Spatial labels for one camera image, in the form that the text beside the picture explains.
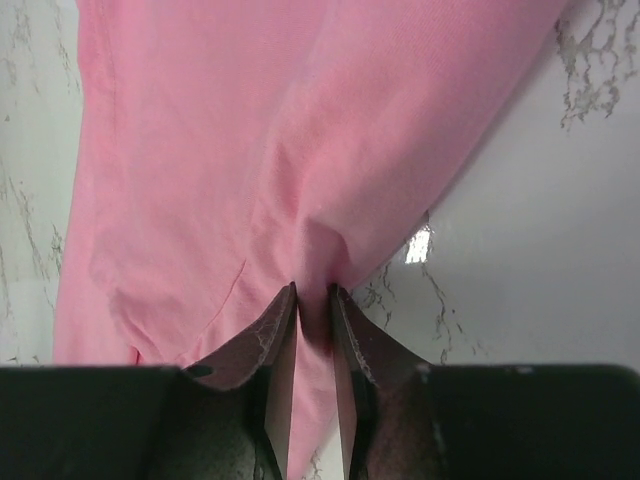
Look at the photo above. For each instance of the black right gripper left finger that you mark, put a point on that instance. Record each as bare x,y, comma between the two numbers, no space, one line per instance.
227,416

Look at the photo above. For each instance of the pink t shirt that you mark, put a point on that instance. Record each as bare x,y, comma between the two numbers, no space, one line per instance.
229,148

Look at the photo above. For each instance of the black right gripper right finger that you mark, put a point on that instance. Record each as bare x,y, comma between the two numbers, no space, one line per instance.
401,417

